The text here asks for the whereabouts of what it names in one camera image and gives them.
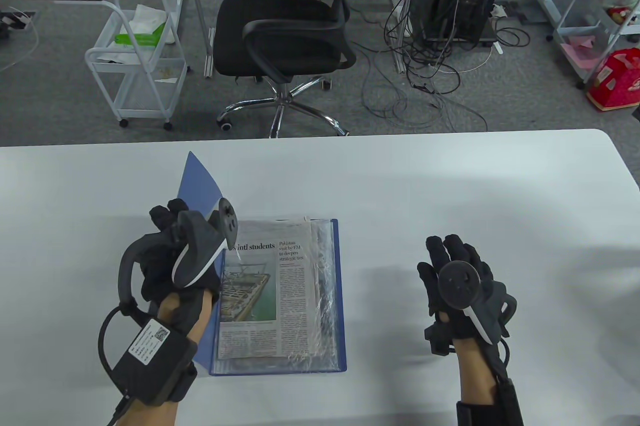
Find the person's right hand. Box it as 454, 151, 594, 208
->
417, 234, 497, 358

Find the person's left hand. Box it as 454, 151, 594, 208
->
140, 199, 224, 343

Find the blue file folder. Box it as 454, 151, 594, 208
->
177, 151, 348, 377

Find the newspaper with building photo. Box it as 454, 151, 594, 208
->
218, 219, 326, 361

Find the person's left forearm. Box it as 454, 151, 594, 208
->
115, 291, 211, 426

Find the black right hand controller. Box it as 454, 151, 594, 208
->
437, 261, 518, 347

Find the black hand controller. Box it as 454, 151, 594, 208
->
437, 261, 518, 347
117, 198, 239, 309

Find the black left hand controller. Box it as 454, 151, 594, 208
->
117, 198, 239, 309

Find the black left wrist sensor box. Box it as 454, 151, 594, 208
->
97, 305, 199, 426

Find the black wrist sensor box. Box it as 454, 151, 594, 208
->
97, 305, 199, 426
492, 341, 524, 426

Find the black right wrist sensor box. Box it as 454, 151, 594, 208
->
492, 341, 524, 426

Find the white crumpled paper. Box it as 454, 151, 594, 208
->
95, 50, 143, 67

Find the red gift bag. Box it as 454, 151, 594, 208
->
586, 48, 640, 112

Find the pink paper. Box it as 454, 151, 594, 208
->
560, 35, 613, 74

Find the green tissue box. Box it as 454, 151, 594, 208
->
114, 4, 168, 47

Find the white shelf rack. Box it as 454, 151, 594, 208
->
547, 0, 640, 89

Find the black office chair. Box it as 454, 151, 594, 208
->
212, 0, 376, 139

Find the floor power strip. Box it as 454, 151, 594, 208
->
0, 7, 36, 33

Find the tangle of black cables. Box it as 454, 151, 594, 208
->
350, 0, 531, 132

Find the white desk leg frame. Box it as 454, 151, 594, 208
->
372, 0, 418, 74

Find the white wire cart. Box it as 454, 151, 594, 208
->
52, 0, 192, 131

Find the white floor cable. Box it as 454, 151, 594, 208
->
0, 21, 40, 72

